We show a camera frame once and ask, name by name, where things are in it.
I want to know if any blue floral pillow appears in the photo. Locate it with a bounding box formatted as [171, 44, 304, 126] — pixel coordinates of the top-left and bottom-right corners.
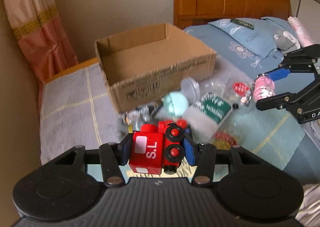
[208, 16, 301, 69]

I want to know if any red lid round container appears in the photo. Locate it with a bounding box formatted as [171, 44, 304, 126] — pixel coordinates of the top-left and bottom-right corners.
[232, 82, 250, 97]

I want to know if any grey checked bed sheet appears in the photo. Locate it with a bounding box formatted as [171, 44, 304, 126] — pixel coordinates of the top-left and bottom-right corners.
[40, 64, 312, 182]

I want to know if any grey bear figurine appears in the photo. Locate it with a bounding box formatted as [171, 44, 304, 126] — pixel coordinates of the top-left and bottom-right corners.
[118, 105, 160, 134]

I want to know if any pink keychain charm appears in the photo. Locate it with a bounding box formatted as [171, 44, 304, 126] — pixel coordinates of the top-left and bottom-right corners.
[240, 74, 275, 106]

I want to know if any dark green remote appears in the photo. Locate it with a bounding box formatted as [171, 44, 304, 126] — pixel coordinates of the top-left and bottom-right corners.
[230, 18, 254, 30]

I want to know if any red yellow packet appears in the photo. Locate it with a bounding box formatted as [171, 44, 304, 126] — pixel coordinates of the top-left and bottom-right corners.
[213, 131, 238, 150]

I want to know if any pink orange curtain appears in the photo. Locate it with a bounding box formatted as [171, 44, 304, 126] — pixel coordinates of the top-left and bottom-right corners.
[0, 0, 79, 83]

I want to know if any pink folded cloth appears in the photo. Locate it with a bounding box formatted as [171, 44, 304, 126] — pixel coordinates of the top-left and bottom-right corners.
[287, 16, 316, 47]

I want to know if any red toy train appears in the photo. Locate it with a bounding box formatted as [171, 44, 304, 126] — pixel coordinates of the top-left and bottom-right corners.
[129, 119, 188, 175]

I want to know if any medical cotton swab jar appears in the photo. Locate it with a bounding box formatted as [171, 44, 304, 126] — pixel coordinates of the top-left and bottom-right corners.
[182, 92, 232, 143]

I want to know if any light blue round case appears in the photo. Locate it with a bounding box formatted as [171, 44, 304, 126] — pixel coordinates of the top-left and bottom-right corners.
[162, 91, 189, 117]

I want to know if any brown cardboard box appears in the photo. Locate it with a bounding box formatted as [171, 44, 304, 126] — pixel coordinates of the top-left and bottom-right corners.
[95, 23, 217, 113]

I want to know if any clear plastic jar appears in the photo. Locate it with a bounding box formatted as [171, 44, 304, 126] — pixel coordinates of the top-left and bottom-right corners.
[180, 77, 227, 104]

